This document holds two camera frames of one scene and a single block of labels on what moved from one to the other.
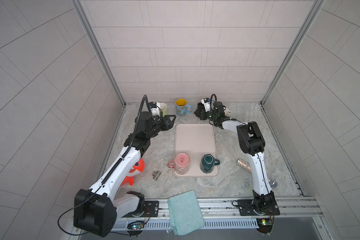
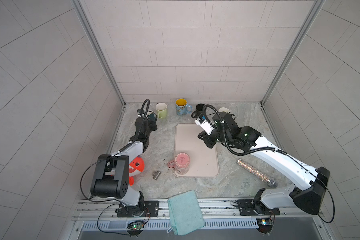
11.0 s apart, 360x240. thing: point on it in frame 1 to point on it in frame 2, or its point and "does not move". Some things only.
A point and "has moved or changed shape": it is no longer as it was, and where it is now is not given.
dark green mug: (207, 163) has moved or changed shape
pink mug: (181, 163) does not move
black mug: (200, 106) does not move
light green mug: (163, 107) does not move
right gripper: (204, 116) to (206, 139)
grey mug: (226, 112) does not move
